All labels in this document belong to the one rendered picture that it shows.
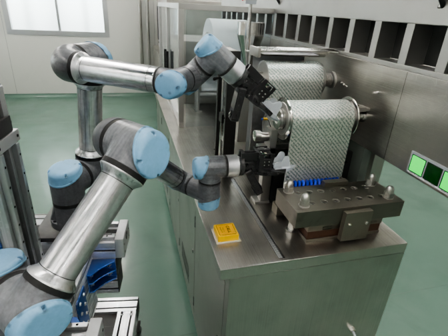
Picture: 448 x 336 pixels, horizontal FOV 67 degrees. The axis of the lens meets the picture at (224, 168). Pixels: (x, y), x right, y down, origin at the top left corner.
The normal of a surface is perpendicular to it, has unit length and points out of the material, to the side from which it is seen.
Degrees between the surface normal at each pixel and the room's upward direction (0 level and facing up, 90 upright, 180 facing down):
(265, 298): 90
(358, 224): 90
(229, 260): 0
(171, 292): 0
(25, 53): 90
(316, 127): 90
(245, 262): 0
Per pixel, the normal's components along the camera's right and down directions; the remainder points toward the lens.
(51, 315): 0.73, 0.40
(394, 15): -0.96, 0.07
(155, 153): 0.86, 0.18
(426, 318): 0.05, -0.90
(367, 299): 0.26, 0.43
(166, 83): -0.32, 0.39
